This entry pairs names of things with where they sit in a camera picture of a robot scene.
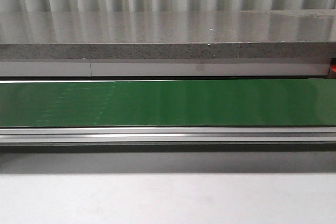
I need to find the grey speckled stone counter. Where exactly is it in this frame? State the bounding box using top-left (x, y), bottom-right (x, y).
top-left (0, 9), bottom-right (336, 77)

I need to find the green conveyor belt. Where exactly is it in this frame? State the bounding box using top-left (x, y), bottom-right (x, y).
top-left (1, 79), bottom-right (335, 127)

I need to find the aluminium conveyor frame rail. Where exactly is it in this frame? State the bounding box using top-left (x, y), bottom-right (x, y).
top-left (1, 126), bottom-right (335, 146)

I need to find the red plastic tray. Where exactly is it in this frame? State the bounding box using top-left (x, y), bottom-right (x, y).
top-left (328, 58), bottom-right (336, 79)

